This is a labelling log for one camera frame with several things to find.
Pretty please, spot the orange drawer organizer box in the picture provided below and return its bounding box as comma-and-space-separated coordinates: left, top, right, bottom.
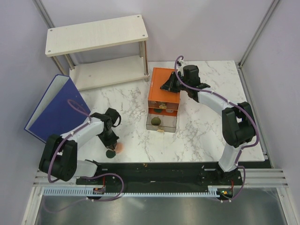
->
148, 67, 180, 117

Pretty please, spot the clear acrylic drawer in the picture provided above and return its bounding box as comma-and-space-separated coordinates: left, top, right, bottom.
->
148, 100, 179, 110
149, 107, 178, 117
146, 113, 177, 133

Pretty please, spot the clear acrylic bottom drawer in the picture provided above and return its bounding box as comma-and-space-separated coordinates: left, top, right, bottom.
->
146, 113, 177, 133

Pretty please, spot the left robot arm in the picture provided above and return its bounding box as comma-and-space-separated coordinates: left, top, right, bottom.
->
39, 108, 121, 183

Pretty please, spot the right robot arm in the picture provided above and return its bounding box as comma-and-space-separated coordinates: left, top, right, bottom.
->
160, 65, 259, 173

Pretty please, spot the dark green round puff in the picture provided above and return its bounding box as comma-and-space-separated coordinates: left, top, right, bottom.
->
105, 150, 116, 159

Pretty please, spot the clear acrylic top drawer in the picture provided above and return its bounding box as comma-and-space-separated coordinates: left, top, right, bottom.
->
148, 100, 179, 110

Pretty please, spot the white wooden two-tier shelf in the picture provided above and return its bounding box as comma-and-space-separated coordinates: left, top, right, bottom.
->
45, 14, 150, 91

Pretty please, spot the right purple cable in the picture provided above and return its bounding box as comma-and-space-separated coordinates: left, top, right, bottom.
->
174, 55, 261, 168

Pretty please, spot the purple cable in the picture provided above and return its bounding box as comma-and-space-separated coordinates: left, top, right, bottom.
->
47, 98, 125, 202
174, 55, 261, 168

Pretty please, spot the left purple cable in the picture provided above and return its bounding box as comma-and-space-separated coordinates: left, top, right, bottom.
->
47, 98, 125, 202

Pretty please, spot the blue ring binder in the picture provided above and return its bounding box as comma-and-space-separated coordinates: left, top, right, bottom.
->
24, 75, 91, 143

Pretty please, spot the light blue cable duct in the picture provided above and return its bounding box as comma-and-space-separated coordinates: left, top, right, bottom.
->
43, 187, 231, 197

